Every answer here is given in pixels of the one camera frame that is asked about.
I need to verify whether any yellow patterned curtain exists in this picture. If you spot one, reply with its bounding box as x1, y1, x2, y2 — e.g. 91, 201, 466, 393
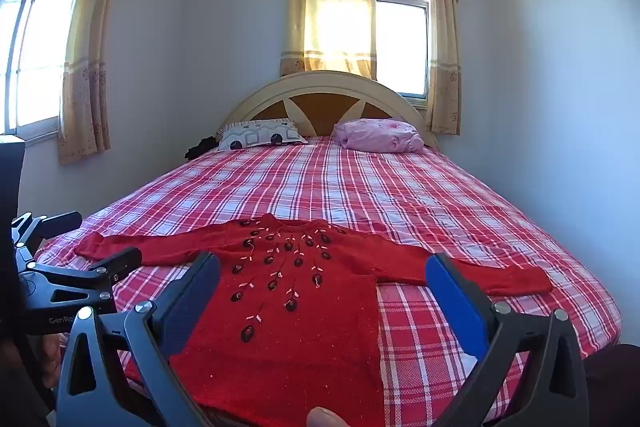
57, 0, 138, 165
279, 0, 376, 80

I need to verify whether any cream wooden headboard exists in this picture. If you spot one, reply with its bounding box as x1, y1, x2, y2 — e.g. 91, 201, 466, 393
217, 71, 441, 150

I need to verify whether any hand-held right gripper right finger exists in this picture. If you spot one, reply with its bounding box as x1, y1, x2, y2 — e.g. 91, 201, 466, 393
424, 252, 592, 427

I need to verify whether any red plaid bed sheet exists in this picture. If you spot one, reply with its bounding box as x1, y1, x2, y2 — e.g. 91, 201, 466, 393
35, 134, 623, 427

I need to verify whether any white framed window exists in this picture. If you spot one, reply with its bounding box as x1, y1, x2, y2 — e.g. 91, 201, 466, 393
0, 0, 96, 142
372, 0, 431, 110

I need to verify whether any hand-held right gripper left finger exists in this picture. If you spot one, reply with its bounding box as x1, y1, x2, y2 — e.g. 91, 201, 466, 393
55, 251, 222, 427

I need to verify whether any person's right hand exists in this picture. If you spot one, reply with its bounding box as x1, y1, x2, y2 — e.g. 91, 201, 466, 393
306, 407, 351, 427

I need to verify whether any grey patterned pillow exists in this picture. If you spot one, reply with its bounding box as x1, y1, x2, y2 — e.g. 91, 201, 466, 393
216, 119, 310, 152

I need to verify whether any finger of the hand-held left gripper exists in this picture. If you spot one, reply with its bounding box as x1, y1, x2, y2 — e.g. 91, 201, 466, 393
11, 211, 84, 269
20, 247, 143, 315

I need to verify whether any window with beige curtains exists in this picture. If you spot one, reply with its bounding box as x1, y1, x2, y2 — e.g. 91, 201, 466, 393
422, 0, 462, 136

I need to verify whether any red embroidered sweater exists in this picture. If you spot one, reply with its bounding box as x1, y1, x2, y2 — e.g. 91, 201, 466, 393
75, 213, 553, 427

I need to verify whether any dark cloth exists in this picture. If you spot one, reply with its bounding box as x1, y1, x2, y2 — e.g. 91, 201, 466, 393
582, 344, 640, 427

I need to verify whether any pink pillow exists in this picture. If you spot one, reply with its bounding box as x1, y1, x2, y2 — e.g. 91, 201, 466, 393
332, 118, 426, 154

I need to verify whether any black cloth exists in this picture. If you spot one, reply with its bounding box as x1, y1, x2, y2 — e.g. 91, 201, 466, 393
185, 136, 221, 160

